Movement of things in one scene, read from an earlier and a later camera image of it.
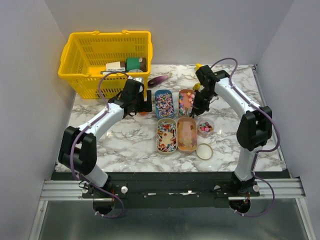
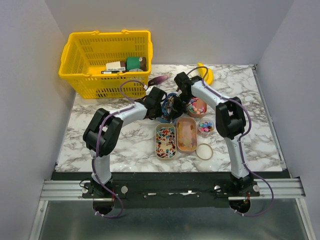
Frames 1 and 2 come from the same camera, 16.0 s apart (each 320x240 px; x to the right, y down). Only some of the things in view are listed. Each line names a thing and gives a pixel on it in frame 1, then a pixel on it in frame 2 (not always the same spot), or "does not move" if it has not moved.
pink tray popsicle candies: x=187 y=135 does not move
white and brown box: x=116 y=66 does not move
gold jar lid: x=204 y=151 does not move
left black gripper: x=145 y=106 -> x=158 y=114
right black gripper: x=201 y=107 -> x=176 y=113
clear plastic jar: x=205 y=127 does not move
